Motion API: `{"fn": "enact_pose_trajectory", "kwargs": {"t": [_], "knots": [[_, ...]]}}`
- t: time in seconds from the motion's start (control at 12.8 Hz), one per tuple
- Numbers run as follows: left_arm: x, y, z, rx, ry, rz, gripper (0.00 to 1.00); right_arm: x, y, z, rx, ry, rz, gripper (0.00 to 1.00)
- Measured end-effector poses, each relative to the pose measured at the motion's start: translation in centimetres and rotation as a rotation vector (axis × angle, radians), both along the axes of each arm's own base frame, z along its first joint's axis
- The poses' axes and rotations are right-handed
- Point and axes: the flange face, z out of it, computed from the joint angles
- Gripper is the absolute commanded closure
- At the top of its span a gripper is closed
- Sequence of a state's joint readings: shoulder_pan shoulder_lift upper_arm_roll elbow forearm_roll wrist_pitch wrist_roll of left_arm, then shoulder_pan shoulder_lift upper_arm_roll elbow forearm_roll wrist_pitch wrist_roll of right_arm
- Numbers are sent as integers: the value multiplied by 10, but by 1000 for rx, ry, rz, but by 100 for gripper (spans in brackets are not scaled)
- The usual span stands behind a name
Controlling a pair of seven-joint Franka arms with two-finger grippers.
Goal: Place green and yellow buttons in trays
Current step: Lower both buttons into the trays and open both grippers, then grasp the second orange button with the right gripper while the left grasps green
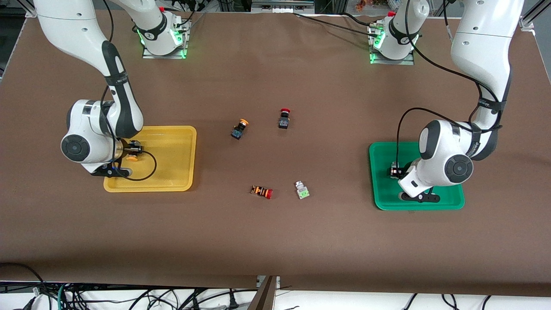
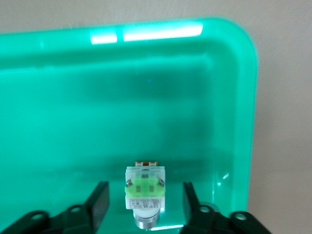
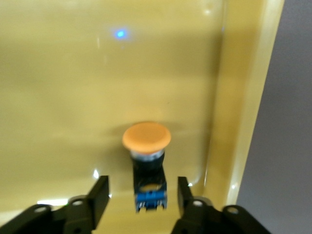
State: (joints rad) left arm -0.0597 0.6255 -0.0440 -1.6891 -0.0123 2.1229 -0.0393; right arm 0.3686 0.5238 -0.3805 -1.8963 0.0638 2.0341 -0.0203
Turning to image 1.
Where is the black floor cable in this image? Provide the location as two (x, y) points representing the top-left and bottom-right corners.
(0, 262), (45, 293)

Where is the brown table cover sheet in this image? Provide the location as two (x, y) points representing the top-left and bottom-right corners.
(0, 8), (551, 298)

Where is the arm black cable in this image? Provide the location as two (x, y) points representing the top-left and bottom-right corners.
(100, 0), (158, 182)
(395, 0), (505, 166)

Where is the black cable on table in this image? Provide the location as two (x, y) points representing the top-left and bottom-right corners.
(293, 12), (380, 35)

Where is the aluminium frame rail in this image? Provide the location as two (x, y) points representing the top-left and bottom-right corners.
(251, 0), (316, 14)

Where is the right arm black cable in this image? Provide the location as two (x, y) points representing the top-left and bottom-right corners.
(100, 0), (158, 182)

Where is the green plastic tray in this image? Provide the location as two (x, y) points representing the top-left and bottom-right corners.
(369, 142), (465, 211)

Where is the yellow plastic tray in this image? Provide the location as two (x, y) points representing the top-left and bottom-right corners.
(103, 126), (198, 193)

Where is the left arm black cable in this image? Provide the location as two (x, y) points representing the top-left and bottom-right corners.
(395, 0), (505, 166)

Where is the table support bracket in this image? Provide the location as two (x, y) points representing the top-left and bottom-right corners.
(247, 276), (281, 310)

